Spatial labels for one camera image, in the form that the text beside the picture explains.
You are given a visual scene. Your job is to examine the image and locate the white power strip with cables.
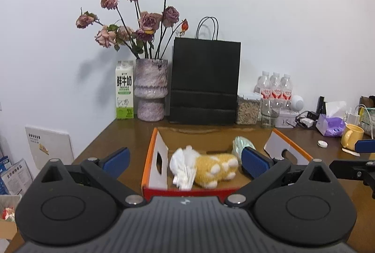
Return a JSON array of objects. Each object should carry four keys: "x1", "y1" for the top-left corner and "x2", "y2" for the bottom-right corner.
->
[{"x1": 295, "y1": 111, "x2": 319, "y2": 128}]

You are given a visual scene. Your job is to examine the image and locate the water bottle right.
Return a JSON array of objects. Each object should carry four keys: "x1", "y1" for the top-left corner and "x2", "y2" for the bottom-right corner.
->
[{"x1": 280, "y1": 74, "x2": 293, "y2": 109}]

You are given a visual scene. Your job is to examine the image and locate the empty glass cup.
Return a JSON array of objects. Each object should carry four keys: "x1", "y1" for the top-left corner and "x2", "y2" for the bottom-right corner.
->
[{"x1": 261, "y1": 99, "x2": 281, "y2": 128}]

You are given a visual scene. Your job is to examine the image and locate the yellow mug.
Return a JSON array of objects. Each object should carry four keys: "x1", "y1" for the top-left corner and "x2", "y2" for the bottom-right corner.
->
[{"x1": 341, "y1": 123, "x2": 364, "y2": 150}]

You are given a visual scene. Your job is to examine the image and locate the yellow plush toy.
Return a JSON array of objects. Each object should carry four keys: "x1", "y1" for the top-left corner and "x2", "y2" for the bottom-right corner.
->
[{"x1": 195, "y1": 153, "x2": 239, "y2": 189}]

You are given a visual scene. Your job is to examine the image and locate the white board leaning on wall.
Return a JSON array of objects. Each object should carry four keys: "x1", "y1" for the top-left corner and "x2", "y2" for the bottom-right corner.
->
[{"x1": 25, "y1": 126, "x2": 74, "y2": 170}]

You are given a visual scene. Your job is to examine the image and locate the black paper shopping bag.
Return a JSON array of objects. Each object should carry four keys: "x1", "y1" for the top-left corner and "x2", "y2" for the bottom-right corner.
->
[{"x1": 169, "y1": 16, "x2": 241, "y2": 125}]

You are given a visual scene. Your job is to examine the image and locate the water bottle left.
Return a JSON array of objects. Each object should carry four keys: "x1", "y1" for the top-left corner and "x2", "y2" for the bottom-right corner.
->
[{"x1": 254, "y1": 71, "x2": 272, "y2": 99}]

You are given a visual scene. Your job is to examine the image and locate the white green milk carton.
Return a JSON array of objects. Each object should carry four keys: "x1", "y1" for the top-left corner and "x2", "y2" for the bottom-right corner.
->
[{"x1": 115, "y1": 60, "x2": 134, "y2": 120}]

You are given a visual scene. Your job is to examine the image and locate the dried rose bouquet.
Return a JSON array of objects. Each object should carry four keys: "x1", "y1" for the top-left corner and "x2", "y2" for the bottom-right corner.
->
[{"x1": 75, "y1": 0, "x2": 189, "y2": 59}]

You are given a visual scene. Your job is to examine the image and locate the water bottle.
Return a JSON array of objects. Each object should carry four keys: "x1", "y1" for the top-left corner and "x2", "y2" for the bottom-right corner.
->
[
  {"x1": 280, "y1": 74, "x2": 293, "y2": 109},
  {"x1": 254, "y1": 71, "x2": 272, "y2": 99},
  {"x1": 270, "y1": 72, "x2": 282, "y2": 99}
]

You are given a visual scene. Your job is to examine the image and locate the pale green mesh ball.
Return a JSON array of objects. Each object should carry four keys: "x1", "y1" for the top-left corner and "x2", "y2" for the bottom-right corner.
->
[{"x1": 231, "y1": 136, "x2": 255, "y2": 161}]

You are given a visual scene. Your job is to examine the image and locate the orange cardboard box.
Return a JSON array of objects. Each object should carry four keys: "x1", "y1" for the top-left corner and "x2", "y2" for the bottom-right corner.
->
[{"x1": 141, "y1": 127, "x2": 313, "y2": 200}]

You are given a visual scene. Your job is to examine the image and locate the blue booklets on floor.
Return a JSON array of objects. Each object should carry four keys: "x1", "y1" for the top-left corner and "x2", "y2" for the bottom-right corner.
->
[{"x1": 0, "y1": 155, "x2": 33, "y2": 196}]

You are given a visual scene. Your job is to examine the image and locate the purple tissue box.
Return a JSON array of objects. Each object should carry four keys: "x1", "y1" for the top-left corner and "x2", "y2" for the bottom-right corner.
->
[{"x1": 316, "y1": 101, "x2": 347, "y2": 137}]

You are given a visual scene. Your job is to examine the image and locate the white crumpled tissue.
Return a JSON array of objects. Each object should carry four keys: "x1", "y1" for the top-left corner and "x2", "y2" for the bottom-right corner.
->
[{"x1": 169, "y1": 146, "x2": 200, "y2": 191}]

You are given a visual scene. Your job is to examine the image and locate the water bottle middle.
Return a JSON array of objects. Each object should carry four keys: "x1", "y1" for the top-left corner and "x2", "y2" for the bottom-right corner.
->
[{"x1": 270, "y1": 72, "x2": 282, "y2": 99}]

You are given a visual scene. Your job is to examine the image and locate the white round camera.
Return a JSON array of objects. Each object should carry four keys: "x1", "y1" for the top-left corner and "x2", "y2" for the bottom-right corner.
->
[{"x1": 290, "y1": 95, "x2": 304, "y2": 112}]

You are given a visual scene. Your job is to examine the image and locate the clear jar of seeds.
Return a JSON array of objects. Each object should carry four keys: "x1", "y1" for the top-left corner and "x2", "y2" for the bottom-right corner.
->
[{"x1": 236, "y1": 92, "x2": 263, "y2": 125}]

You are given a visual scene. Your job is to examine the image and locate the purple ceramic vase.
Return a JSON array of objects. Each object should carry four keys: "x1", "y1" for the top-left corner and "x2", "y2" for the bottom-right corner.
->
[{"x1": 134, "y1": 59, "x2": 169, "y2": 121}]

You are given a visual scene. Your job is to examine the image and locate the white tin box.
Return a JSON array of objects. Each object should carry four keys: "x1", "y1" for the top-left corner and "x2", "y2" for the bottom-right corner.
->
[{"x1": 275, "y1": 110, "x2": 299, "y2": 128}]

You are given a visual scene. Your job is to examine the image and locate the white round cap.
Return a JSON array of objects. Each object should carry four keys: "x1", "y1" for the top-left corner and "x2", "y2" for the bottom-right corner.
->
[{"x1": 318, "y1": 140, "x2": 328, "y2": 148}]

